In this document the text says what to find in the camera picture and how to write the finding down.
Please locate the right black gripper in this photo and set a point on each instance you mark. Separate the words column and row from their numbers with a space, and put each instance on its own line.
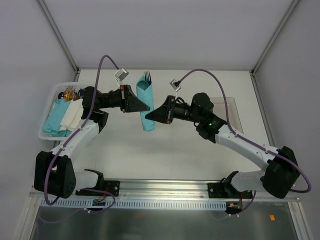
column 169, row 109

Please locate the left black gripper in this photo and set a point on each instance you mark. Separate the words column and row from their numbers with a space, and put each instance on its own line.
column 124, row 98

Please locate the teal spoon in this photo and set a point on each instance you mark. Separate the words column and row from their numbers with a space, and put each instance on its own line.
column 143, row 85

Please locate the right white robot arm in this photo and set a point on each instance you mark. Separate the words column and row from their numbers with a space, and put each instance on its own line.
column 276, row 174

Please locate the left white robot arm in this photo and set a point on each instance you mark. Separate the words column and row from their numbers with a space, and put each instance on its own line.
column 54, row 170

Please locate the white napkin in basket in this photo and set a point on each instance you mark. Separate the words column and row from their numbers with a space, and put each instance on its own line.
column 72, row 115

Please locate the clear plastic container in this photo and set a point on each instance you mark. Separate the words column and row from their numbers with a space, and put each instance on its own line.
column 219, row 109

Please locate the gold utensil in basket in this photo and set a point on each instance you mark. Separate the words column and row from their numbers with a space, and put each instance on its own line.
column 67, row 95

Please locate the white plastic basket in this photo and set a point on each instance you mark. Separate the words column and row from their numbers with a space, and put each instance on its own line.
column 50, row 102

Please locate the stacked blue napkins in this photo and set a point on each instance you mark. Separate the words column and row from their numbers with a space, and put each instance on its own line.
column 52, row 124

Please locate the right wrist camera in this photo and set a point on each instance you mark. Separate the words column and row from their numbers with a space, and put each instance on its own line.
column 201, row 104

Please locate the aluminium rail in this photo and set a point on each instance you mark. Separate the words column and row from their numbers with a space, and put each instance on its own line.
column 189, row 190

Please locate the left black mount plate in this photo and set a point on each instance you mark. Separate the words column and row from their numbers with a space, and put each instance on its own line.
column 110, row 186

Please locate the black mount plate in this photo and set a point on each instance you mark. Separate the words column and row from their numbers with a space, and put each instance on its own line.
column 221, row 190
column 110, row 186

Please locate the right black mount plate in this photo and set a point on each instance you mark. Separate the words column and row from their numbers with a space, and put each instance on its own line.
column 221, row 190

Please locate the white cable duct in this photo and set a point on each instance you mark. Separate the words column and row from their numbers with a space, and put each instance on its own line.
column 147, row 204

